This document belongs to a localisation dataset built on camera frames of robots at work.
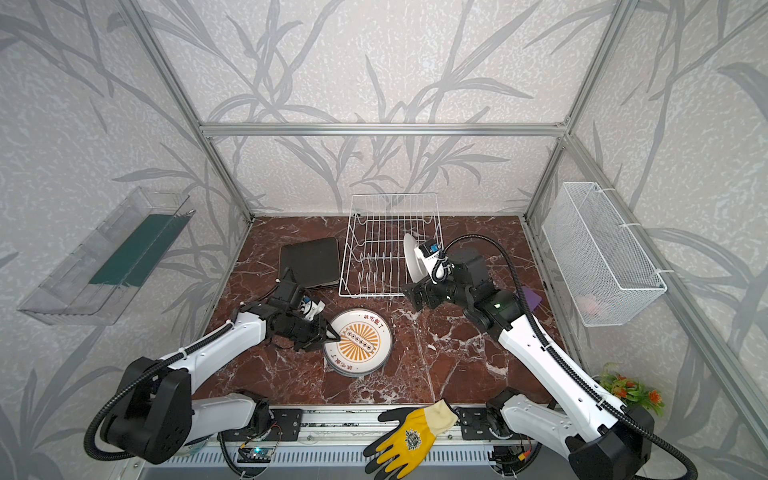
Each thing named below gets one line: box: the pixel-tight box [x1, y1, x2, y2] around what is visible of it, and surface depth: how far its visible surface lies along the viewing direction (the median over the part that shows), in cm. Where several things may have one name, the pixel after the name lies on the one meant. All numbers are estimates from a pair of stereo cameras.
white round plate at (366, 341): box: [324, 308, 394, 375], surface depth 86 cm
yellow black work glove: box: [363, 399, 459, 480], surface depth 72 cm
